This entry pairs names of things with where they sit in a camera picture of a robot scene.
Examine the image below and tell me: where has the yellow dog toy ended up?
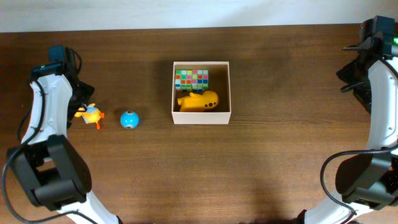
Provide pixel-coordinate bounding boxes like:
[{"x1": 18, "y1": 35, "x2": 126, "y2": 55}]
[{"x1": 177, "y1": 91, "x2": 219, "y2": 112}]

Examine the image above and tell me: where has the rubiks cube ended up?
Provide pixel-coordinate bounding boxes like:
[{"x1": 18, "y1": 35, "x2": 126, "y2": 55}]
[
  {"x1": 174, "y1": 70, "x2": 193, "y2": 92},
  {"x1": 191, "y1": 70, "x2": 209, "y2": 92}
]

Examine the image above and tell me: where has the blue ball toy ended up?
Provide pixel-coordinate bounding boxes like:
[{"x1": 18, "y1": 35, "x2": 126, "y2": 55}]
[{"x1": 120, "y1": 111, "x2": 139, "y2": 129}]

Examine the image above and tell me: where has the right black cable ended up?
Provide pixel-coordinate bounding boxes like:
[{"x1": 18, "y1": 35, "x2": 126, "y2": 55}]
[{"x1": 319, "y1": 43, "x2": 398, "y2": 217}]

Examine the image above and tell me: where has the beige open cardboard box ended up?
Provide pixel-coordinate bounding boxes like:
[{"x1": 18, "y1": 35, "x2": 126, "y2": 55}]
[{"x1": 171, "y1": 62, "x2": 231, "y2": 124}]

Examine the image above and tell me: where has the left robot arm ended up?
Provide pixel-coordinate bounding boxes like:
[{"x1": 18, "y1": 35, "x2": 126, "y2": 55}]
[{"x1": 1, "y1": 45, "x2": 121, "y2": 224}]

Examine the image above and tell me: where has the yellow duck toy blue cap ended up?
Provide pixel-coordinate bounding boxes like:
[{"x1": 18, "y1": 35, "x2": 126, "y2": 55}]
[{"x1": 74, "y1": 103, "x2": 105, "y2": 129}]

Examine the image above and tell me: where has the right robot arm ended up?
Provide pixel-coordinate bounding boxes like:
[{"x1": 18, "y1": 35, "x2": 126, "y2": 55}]
[{"x1": 294, "y1": 16, "x2": 397, "y2": 223}]

